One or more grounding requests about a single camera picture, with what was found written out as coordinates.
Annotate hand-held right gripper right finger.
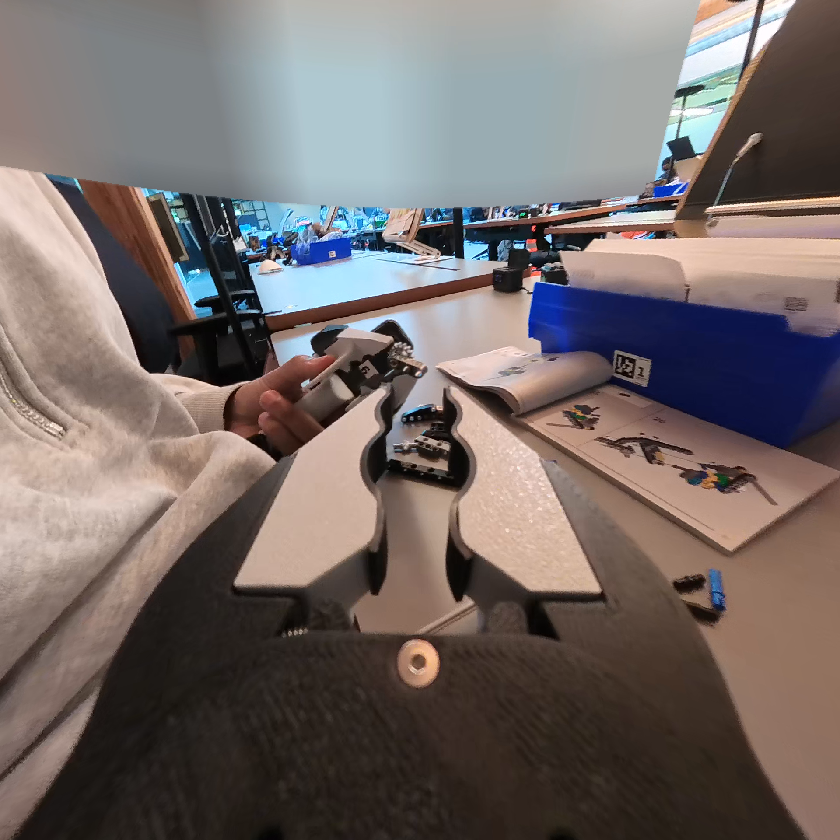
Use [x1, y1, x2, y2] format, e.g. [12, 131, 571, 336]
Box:
[443, 387, 603, 603]

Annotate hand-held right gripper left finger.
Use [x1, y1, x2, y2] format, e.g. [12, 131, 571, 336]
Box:
[233, 384, 395, 598]

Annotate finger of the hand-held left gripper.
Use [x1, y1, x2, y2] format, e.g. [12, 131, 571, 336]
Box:
[373, 319, 416, 354]
[335, 327, 396, 364]

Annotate long black lego beam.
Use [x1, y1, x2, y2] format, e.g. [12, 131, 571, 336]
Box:
[386, 457, 462, 491]

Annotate open lego instruction booklet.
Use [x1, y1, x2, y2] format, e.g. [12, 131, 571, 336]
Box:
[436, 346, 840, 555]

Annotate person's left hand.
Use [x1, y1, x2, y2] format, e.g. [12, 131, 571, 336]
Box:
[225, 354, 337, 456]

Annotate small blue plastic bin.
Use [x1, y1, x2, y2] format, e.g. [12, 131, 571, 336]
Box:
[292, 236, 353, 266]

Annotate wooden desk with black legs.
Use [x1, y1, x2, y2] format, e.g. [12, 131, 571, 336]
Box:
[545, 209, 680, 238]

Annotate black office chair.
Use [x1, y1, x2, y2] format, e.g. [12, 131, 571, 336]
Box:
[49, 180, 273, 385]

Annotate white paper bags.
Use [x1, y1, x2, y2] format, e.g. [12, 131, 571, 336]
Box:
[561, 235, 840, 329]

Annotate black document holder stand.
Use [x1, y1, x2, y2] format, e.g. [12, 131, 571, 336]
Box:
[672, 0, 840, 238]

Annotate black metal post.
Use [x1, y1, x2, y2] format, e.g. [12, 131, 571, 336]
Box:
[187, 193, 231, 309]

